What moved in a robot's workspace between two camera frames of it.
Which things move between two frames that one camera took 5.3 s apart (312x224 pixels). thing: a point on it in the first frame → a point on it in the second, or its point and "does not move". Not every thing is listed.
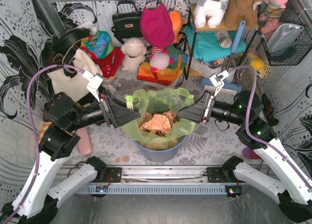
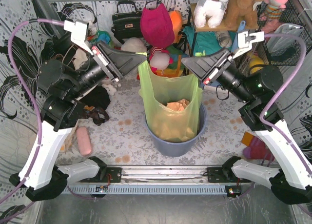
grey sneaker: [224, 38] does not move
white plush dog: [211, 4] does not move
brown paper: [159, 124] → [178, 106]
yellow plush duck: [258, 63] does not move
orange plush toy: [176, 18] does not move
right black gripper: [206, 108] → [217, 67]
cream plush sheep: [134, 49] does not move
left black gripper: [107, 110] → [104, 63]
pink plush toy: [269, 19] does not move
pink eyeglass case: [85, 142] does not move
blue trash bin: [159, 156] → [170, 149]
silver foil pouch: [283, 36] does not move
